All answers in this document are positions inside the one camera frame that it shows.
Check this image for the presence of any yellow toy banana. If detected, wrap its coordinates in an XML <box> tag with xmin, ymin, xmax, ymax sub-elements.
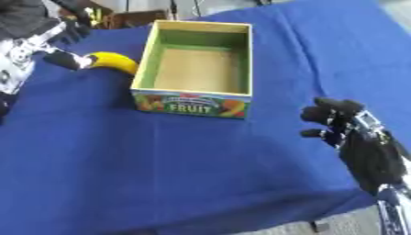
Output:
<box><xmin>84</xmin><ymin>50</ymin><xmax>141</xmax><ymax>76</ymax></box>

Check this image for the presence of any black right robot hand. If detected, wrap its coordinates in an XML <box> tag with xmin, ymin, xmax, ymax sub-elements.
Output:
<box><xmin>296</xmin><ymin>96</ymin><xmax>411</xmax><ymax>196</ymax></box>

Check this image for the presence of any cardboard box with green inside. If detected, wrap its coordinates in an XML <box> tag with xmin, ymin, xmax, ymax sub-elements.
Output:
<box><xmin>128</xmin><ymin>19</ymin><xmax>256</xmax><ymax>120</ymax></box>

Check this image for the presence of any black tripod leg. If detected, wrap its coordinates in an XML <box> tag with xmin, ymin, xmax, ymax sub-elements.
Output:
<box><xmin>168</xmin><ymin>0</ymin><xmax>180</xmax><ymax>20</ymax></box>

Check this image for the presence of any dark brown wooden chair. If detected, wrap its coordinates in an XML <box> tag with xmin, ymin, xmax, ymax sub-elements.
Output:
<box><xmin>101</xmin><ymin>9</ymin><xmax>169</xmax><ymax>30</ymax></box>

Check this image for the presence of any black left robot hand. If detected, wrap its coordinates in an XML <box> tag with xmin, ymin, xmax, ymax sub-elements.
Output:
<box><xmin>30</xmin><ymin>15</ymin><xmax>102</xmax><ymax>73</ymax></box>

